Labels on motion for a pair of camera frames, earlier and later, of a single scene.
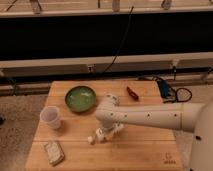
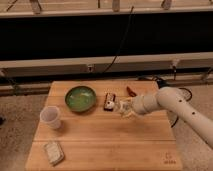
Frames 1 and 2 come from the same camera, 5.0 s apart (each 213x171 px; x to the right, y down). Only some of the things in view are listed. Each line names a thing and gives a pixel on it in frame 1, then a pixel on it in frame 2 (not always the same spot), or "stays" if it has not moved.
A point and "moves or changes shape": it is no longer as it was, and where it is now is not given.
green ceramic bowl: (80, 98) stays
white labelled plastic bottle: (106, 134) moves or changes shape
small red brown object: (132, 94) stays
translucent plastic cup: (50, 116) stays
